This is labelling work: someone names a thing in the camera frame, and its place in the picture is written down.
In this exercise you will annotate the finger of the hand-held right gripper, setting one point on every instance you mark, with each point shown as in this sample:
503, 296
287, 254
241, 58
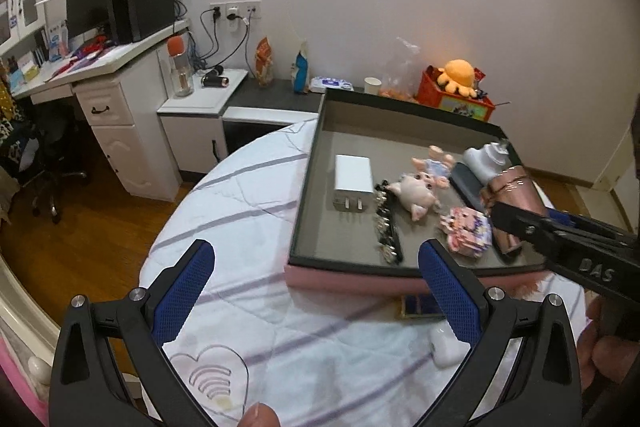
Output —
565, 217
540, 232

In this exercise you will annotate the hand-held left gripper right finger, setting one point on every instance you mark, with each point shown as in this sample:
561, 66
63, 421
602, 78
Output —
450, 292

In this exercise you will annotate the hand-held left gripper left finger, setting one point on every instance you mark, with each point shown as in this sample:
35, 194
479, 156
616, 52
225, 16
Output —
185, 292

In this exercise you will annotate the rose gold cup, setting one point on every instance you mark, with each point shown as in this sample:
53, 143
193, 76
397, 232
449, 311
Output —
515, 192

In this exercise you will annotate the pink building block toy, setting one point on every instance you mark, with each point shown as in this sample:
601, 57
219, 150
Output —
467, 232

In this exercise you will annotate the black studded hair clip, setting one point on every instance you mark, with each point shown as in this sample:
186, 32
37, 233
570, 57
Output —
389, 227

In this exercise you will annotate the white pump bottle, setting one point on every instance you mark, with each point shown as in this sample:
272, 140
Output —
477, 162

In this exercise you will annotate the pink box with black rim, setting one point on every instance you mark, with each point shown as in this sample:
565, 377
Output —
350, 279

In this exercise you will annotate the pink pig plush toy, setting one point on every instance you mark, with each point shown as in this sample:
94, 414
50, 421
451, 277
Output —
415, 194

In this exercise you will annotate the small doll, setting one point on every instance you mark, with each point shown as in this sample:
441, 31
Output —
435, 164

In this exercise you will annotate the white wall charger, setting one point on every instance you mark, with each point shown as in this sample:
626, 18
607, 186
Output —
352, 179

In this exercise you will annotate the person's right hand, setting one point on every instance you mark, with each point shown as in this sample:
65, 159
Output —
605, 357

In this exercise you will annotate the person's left hand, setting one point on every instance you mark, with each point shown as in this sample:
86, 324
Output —
260, 419

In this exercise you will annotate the dark blue flat box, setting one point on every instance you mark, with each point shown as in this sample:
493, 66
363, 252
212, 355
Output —
420, 307

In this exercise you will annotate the white earbuds case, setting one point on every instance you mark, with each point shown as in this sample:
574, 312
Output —
445, 349

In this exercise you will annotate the black glasses case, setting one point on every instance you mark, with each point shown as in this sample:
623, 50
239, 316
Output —
465, 184

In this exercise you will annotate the red storage box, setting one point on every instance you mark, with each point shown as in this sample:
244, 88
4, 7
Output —
460, 104

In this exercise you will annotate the white nightstand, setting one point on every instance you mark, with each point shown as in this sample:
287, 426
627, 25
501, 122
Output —
190, 132

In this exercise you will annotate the orange octopus plush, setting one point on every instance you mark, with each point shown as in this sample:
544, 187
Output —
457, 77

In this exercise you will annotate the white desk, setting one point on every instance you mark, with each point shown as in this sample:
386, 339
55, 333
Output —
125, 122

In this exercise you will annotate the pink bed sheet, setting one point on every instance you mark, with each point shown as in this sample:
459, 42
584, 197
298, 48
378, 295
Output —
20, 392

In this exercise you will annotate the black office chair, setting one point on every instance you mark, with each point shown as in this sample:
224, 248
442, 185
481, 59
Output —
45, 157

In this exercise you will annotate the dark grey low shelf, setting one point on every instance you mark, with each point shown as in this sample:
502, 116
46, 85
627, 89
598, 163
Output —
270, 99

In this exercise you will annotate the black handheld device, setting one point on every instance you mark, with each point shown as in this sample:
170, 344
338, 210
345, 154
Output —
215, 80

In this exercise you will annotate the clear plastic bag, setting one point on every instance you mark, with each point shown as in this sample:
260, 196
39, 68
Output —
402, 67

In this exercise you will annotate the white paper cup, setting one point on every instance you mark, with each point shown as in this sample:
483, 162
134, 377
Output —
372, 87

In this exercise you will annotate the clear bottle with orange cap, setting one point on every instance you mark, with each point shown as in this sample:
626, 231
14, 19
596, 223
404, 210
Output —
181, 72

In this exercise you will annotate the wet wipes pack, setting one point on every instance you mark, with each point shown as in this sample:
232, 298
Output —
330, 84

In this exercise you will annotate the orange snack bag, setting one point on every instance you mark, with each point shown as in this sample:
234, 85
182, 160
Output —
264, 64

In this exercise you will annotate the blue and white bottle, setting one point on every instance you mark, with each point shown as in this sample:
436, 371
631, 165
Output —
300, 72

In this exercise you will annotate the black monitor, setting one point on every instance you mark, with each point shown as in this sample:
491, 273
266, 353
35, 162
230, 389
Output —
87, 7

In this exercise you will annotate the white glass door cabinet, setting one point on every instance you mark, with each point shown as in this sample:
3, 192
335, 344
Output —
22, 2

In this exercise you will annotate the white bed frame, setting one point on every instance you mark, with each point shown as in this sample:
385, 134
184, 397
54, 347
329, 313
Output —
30, 332

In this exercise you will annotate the white wall outlet strip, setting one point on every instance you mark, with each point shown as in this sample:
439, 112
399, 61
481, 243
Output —
235, 9

